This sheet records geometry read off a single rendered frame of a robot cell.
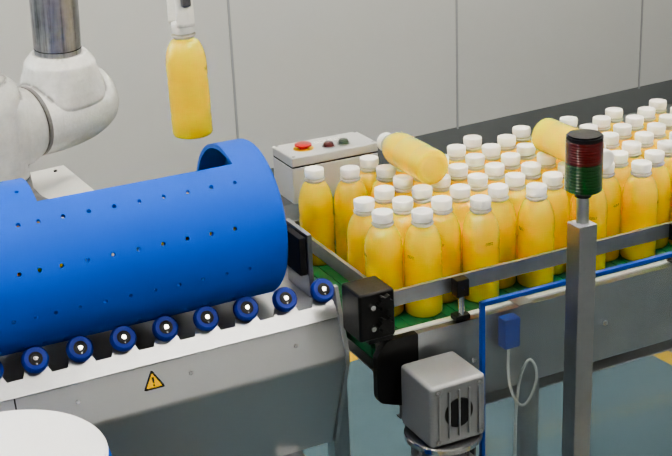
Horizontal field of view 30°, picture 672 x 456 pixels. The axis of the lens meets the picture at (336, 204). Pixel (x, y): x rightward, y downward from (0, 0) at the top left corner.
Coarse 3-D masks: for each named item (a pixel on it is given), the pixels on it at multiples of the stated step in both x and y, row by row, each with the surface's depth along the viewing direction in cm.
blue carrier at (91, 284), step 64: (0, 192) 203; (128, 192) 207; (192, 192) 210; (256, 192) 214; (0, 256) 196; (64, 256) 200; (128, 256) 204; (192, 256) 209; (256, 256) 214; (0, 320) 197; (64, 320) 203; (128, 320) 212
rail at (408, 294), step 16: (608, 240) 241; (624, 240) 242; (640, 240) 244; (528, 256) 234; (544, 256) 235; (560, 256) 236; (464, 272) 228; (480, 272) 229; (496, 272) 231; (512, 272) 232; (528, 272) 234; (400, 288) 222; (416, 288) 223; (432, 288) 225; (448, 288) 227; (400, 304) 223
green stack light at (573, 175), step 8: (568, 168) 211; (576, 168) 210; (584, 168) 209; (592, 168) 209; (600, 168) 210; (568, 176) 212; (576, 176) 210; (584, 176) 210; (592, 176) 210; (600, 176) 211; (568, 184) 212; (576, 184) 211; (584, 184) 210; (592, 184) 211; (600, 184) 212; (568, 192) 213; (576, 192) 211; (584, 192) 211; (592, 192) 211
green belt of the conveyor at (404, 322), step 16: (320, 272) 251; (336, 272) 250; (512, 288) 240; (448, 304) 234; (464, 304) 234; (400, 320) 229; (416, 320) 228; (432, 320) 228; (352, 336) 231; (368, 352) 225
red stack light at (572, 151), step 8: (568, 144) 210; (576, 144) 209; (584, 144) 208; (592, 144) 208; (600, 144) 209; (568, 152) 210; (576, 152) 209; (584, 152) 208; (592, 152) 208; (600, 152) 209; (568, 160) 211; (576, 160) 209; (584, 160) 209; (592, 160) 209; (600, 160) 210
